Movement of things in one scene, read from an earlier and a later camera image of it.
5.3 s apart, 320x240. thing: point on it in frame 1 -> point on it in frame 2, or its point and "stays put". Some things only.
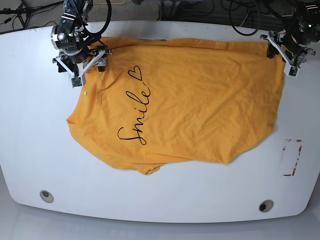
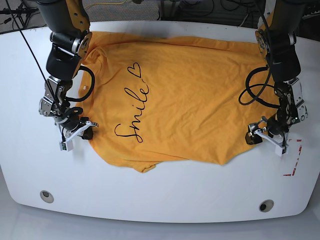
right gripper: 283,43 -> 273,129
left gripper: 75,65 -> 73,127
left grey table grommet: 46,196 stays put
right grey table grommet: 266,205 stays put
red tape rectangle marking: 293,172 stays put
